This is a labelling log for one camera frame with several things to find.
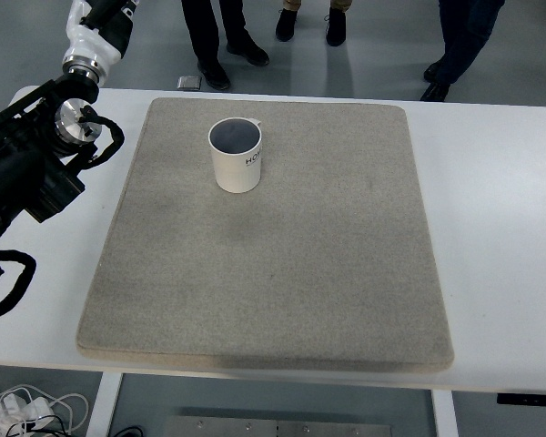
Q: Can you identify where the person in tan trousers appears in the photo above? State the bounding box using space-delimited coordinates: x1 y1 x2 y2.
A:
275 0 348 47

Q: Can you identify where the person in dark blue trousers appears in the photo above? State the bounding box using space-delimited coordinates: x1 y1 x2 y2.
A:
420 0 506 103

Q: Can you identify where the grey metal plate with screws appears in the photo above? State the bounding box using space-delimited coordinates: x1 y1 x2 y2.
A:
163 414 392 437

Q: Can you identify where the white cup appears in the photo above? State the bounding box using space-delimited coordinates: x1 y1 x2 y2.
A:
207 117 265 194

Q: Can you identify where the person in black trousers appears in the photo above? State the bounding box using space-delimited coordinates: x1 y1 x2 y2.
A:
180 0 270 91

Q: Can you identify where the grey-brown felt mat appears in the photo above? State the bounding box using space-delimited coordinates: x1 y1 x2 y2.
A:
76 96 456 373

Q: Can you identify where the black cable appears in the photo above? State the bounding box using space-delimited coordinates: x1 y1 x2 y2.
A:
8 416 74 437
105 425 147 437

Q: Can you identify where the white cable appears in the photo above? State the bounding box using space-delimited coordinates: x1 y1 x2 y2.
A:
0 384 90 437

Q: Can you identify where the white table leg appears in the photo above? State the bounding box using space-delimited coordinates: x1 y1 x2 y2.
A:
430 390 459 437
89 371 124 437

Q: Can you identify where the black table control panel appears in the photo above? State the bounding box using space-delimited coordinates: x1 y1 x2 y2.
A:
497 391 546 405

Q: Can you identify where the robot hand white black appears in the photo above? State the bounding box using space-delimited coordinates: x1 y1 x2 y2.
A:
65 0 141 66

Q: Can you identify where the white power strip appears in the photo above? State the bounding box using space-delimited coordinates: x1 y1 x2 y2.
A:
0 394 56 432

